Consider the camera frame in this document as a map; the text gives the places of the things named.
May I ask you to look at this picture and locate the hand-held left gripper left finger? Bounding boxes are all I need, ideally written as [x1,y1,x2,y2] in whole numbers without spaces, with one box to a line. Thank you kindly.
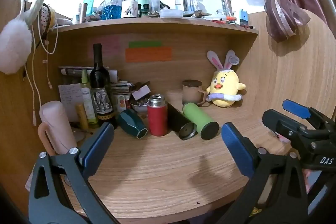
[28,122,118,224]

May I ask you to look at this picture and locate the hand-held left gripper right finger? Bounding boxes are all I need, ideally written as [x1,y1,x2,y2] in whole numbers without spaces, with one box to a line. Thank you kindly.
[215,122,309,224]

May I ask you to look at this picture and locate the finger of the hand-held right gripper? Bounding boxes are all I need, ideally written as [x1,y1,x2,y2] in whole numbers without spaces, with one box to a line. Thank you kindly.
[283,99,336,135]
[262,109,317,147]

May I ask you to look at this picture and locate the teal faceted cup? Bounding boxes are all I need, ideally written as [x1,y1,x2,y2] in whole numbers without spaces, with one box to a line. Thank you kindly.
[116,109,149,139]

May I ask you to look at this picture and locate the green cup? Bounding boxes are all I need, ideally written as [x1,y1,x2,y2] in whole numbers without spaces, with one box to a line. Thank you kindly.
[182,103,219,140]

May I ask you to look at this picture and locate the red thermos cup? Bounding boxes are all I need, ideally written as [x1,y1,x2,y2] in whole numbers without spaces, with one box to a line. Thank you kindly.
[147,94,168,136]

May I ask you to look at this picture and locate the black cup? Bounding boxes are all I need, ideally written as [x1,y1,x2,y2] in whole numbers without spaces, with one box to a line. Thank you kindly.
[167,103,198,141]

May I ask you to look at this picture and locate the yellow tube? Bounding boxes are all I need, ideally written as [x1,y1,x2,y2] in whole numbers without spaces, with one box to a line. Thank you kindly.
[75,104,89,130]

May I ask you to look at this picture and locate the green spray bottle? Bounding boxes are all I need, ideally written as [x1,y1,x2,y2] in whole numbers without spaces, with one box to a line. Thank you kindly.
[80,70,100,128]

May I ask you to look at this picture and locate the small fruit print box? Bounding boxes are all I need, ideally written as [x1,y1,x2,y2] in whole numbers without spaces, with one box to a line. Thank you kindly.
[117,94,131,113]

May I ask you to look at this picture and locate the white note paper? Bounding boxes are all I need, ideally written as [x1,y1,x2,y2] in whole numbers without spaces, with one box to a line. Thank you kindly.
[58,84,84,122]

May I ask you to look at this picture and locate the small ceramic bowl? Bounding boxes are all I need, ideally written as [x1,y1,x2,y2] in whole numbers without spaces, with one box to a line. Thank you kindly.
[130,98,150,114]

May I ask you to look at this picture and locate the dark wine bottle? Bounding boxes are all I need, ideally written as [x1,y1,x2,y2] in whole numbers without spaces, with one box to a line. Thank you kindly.
[89,43,118,130]

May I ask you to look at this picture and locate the yellow chick plush toy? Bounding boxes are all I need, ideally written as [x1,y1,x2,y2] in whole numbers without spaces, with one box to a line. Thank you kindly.
[205,50,247,108]

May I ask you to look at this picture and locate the folded paper card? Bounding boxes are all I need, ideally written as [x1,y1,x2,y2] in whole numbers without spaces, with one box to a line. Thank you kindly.
[131,85,152,101]

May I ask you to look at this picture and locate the glass mug with lid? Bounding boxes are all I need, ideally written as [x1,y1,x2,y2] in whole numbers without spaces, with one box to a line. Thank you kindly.
[182,80,208,106]

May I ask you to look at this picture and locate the pink sticky note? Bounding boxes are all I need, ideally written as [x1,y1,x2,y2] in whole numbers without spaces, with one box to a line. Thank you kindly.
[89,35,120,56]

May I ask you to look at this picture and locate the orange sticky note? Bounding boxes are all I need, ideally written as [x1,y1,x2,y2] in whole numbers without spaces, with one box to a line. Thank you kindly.
[125,47,172,63]

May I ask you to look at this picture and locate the green sticky note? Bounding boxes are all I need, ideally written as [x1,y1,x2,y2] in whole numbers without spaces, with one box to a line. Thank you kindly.
[129,41,162,48]

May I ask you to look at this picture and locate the clear glass jar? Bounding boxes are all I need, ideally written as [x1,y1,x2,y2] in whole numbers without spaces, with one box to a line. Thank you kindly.
[220,0,233,16]

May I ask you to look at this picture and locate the white fluffy earmuffs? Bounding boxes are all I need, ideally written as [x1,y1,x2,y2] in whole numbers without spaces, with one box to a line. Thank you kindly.
[0,0,47,75]

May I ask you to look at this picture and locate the wooden shelf board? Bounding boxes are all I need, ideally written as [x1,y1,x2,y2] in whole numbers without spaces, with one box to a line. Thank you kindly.
[56,17,259,36]

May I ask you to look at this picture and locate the dotted headband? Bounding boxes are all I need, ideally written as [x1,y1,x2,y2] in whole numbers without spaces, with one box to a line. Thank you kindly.
[37,4,53,42]

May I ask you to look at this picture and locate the blue liquid glass bottle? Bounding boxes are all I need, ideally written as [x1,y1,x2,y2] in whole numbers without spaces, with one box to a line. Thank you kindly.
[101,0,123,20]

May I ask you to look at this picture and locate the teal plastic bottle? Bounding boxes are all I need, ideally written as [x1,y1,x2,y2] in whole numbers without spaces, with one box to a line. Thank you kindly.
[83,0,95,16]

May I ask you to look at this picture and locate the white plastic container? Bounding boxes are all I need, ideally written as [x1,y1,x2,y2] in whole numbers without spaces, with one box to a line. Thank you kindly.
[159,9,183,19]

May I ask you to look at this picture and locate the pink bottle with strap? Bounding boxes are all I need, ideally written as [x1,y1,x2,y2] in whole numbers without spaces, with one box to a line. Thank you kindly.
[38,101,78,156]

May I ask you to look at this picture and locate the white cable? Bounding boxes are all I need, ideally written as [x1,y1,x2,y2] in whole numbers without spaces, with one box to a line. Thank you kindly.
[22,0,59,126]

